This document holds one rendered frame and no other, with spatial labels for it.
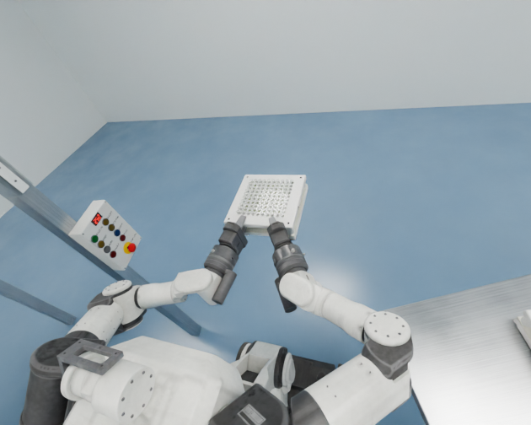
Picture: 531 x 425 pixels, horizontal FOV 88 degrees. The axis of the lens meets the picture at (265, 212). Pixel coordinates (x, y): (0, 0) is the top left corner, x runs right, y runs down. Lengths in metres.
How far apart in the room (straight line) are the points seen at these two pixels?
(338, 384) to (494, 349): 0.54
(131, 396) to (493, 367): 0.81
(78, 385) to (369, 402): 0.42
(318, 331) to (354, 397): 1.34
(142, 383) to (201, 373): 0.10
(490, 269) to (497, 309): 1.18
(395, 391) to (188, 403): 0.32
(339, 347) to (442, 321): 0.96
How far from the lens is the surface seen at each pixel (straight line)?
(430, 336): 0.93
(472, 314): 0.98
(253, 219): 0.92
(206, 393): 0.53
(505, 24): 3.26
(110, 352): 0.49
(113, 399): 0.46
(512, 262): 2.26
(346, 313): 0.65
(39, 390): 0.72
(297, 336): 1.85
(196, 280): 0.81
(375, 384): 0.53
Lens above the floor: 1.76
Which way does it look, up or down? 47 degrees down
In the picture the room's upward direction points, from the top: 20 degrees counter-clockwise
